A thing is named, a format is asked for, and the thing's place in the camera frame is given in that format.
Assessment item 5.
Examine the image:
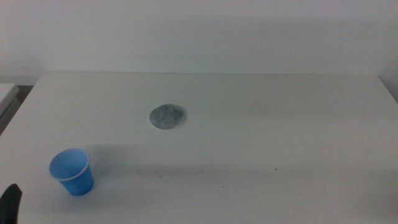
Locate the blue plastic cup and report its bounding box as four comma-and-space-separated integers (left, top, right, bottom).
49, 147, 95, 197

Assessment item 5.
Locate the round grey cup mat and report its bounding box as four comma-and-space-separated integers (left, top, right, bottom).
149, 103, 187, 131

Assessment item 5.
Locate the white side table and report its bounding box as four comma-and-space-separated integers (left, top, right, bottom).
0, 83, 21, 118

